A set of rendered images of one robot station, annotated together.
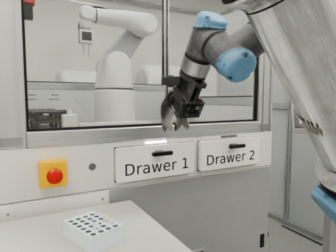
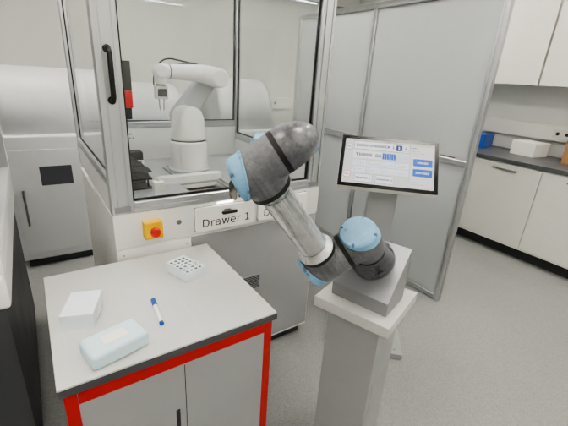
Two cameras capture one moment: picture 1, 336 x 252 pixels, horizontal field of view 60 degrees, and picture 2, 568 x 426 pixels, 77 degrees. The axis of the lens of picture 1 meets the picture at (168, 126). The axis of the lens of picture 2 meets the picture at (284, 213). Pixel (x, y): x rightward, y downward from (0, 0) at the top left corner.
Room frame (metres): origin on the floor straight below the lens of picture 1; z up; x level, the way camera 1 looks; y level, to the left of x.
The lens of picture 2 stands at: (-0.59, -0.03, 1.48)
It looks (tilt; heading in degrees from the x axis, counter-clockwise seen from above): 21 degrees down; 353
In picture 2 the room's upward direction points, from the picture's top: 4 degrees clockwise
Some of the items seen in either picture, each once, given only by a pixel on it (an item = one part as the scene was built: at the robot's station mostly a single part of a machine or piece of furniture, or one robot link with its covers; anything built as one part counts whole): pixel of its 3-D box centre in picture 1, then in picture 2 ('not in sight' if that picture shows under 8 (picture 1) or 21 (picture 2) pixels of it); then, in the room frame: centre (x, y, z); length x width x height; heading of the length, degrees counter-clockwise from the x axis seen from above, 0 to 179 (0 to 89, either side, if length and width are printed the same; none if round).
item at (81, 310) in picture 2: not in sight; (82, 309); (0.38, 0.44, 0.79); 0.13 x 0.09 x 0.05; 8
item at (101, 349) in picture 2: not in sight; (115, 341); (0.24, 0.30, 0.78); 0.15 x 0.10 x 0.04; 132
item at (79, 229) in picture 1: (92, 230); (185, 268); (0.64, 0.17, 0.78); 0.12 x 0.08 x 0.04; 47
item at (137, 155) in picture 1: (157, 161); (226, 215); (0.96, 0.04, 0.87); 0.29 x 0.02 x 0.11; 118
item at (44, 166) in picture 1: (52, 173); (153, 229); (0.79, 0.32, 0.88); 0.07 x 0.05 x 0.07; 118
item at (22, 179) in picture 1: (120, 142); (194, 186); (1.41, 0.23, 0.87); 1.02 x 0.95 x 0.14; 118
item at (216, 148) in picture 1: (230, 152); (282, 205); (1.11, -0.24, 0.87); 0.29 x 0.02 x 0.11; 118
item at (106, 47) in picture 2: not in sight; (110, 75); (0.74, 0.41, 1.45); 0.05 x 0.03 x 0.19; 28
